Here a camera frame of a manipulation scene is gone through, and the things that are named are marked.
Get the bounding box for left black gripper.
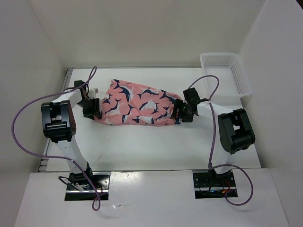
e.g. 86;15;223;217
76;97;101;120

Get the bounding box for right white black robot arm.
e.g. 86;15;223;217
171;88;256;186

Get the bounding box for white plastic mesh basket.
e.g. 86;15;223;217
200;52;252;99

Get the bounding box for pink shark print shorts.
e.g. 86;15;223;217
94;79;181;126

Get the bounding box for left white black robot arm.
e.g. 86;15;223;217
41;80;101;189

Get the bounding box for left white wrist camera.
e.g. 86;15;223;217
87;88;98;99

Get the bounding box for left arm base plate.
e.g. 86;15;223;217
58;172;110;201

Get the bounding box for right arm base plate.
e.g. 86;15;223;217
192;170;238;199

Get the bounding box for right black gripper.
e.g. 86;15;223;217
170;98;195;122

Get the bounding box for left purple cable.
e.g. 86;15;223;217
11;66;108;211

